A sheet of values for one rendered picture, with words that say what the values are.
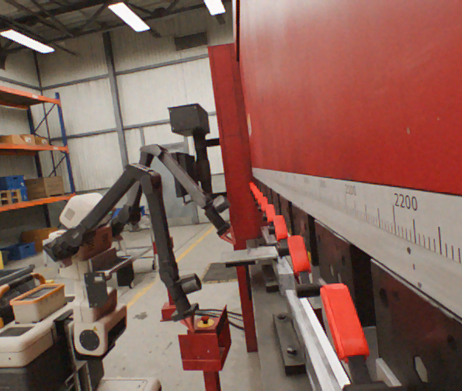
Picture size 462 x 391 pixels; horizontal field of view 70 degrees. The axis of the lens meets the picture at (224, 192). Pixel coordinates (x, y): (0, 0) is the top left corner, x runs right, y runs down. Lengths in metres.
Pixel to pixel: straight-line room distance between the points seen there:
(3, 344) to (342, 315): 1.65
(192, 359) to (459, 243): 1.31
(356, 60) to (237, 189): 2.18
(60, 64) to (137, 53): 2.31
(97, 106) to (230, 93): 7.83
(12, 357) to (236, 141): 1.77
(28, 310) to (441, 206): 1.83
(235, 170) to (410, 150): 2.23
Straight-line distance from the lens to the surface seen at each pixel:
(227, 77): 2.51
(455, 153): 0.19
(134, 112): 9.52
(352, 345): 0.29
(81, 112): 10.33
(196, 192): 1.59
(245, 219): 2.46
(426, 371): 0.26
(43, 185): 9.16
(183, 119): 2.64
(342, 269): 0.39
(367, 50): 0.27
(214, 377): 1.55
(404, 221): 0.24
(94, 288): 1.63
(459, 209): 0.19
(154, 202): 1.28
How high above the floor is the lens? 1.43
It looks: 4 degrees down
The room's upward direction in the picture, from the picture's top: 7 degrees counter-clockwise
